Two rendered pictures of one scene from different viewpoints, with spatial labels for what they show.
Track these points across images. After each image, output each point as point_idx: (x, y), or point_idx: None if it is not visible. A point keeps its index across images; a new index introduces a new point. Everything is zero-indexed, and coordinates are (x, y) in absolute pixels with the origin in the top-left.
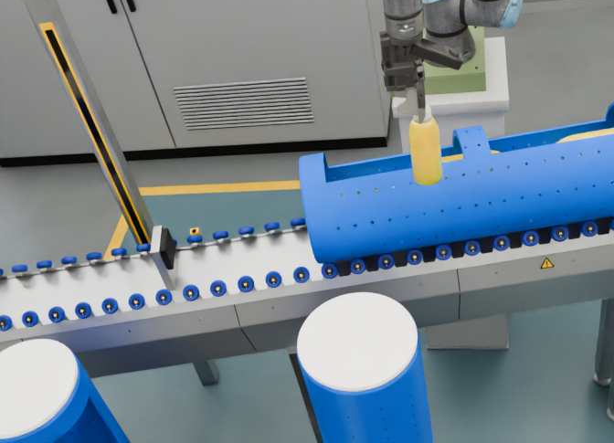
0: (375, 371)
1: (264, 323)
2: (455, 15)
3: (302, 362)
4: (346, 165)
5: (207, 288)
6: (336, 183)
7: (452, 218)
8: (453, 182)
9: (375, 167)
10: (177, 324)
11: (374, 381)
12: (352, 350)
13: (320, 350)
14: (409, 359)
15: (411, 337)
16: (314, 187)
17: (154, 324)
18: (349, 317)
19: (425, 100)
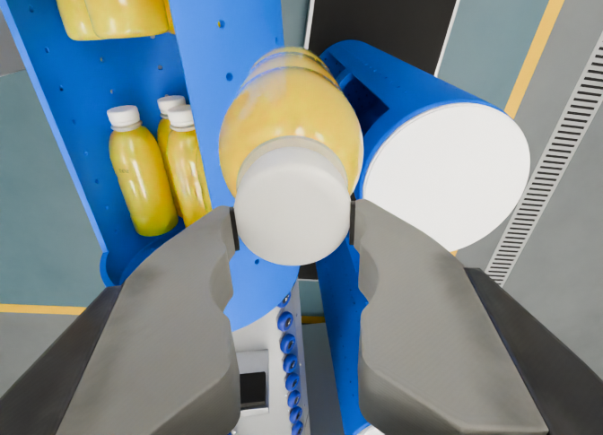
0: (510, 164)
1: None
2: None
3: (460, 247)
4: (96, 221)
5: (269, 323)
6: (232, 277)
7: (280, 13)
8: (231, 1)
9: (84, 164)
10: (298, 330)
11: (524, 167)
12: (464, 194)
13: (450, 230)
14: (508, 117)
15: (474, 112)
16: (241, 309)
17: (298, 349)
18: (408, 197)
19: (541, 325)
